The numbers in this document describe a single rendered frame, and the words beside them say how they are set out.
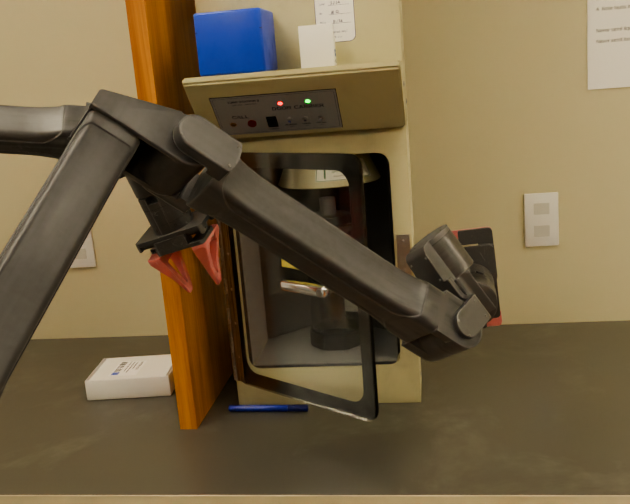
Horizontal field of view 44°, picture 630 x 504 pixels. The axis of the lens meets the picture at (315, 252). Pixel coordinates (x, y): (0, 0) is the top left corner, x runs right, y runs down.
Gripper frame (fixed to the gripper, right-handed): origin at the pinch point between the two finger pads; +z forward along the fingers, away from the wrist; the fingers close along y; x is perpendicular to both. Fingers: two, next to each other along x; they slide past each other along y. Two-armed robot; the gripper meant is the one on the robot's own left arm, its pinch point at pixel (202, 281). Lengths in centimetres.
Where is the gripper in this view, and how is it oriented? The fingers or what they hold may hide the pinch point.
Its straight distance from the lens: 111.6
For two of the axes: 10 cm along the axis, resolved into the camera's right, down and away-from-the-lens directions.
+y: -9.2, 2.7, 3.0
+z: 3.7, 8.5, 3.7
